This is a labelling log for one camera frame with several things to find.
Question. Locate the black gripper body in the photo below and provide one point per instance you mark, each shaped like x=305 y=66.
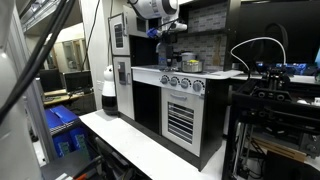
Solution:
x=170 y=45

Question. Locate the small silver lid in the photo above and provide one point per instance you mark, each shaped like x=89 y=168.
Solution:
x=168 y=68

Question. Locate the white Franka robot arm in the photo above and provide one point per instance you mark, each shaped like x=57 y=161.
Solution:
x=156 y=6

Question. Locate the grey stove knob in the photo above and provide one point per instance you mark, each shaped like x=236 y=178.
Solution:
x=174 y=81
x=185 y=83
x=164 y=79
x=197 y=86

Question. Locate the grey toy faucet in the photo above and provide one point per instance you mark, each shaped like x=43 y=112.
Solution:
x=161 y=55

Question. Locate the grey toy sink basin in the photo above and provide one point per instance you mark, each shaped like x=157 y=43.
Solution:
x=150 y=66

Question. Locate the silver pot with black knob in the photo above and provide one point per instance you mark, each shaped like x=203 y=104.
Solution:
x=188 y=56

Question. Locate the yellow toy food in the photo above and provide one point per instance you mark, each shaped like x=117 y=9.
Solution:
x=191 y=61

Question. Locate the silver pan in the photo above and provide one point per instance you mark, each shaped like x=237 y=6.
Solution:
x=192 y=67

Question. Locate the white toy microwave door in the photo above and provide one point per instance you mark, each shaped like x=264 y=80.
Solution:
x=133 y=25

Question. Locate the wooden toy spatula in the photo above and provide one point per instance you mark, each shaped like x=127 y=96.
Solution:
x=217 y=53

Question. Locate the grey toy water dispenser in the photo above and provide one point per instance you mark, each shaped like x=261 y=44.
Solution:
x=121 y=73

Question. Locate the white fridge door with window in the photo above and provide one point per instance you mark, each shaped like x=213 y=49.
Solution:
x=119 y=35

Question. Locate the white fridge door with dispenser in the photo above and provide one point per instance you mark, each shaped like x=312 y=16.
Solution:
x=128 y=100

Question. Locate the white toy oven door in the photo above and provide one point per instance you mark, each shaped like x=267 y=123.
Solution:
x=181 y=120

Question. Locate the white black toy kitchen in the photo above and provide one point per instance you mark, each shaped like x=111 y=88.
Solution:
x=213 y=110

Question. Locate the white black round-headed device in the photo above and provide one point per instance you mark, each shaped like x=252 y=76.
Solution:
x=109 y=93

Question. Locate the black computer monitor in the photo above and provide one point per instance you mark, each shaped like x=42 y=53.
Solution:
x=78 y=81
x=50 y=80

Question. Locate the wooden office desk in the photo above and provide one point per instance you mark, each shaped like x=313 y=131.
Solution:
x=63 y=98

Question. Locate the blue storage box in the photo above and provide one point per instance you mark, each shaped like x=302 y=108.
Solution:
x=60 y=116
x=71 y=141

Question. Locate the large black screen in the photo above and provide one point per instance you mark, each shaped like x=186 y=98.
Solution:
x=300 y=30

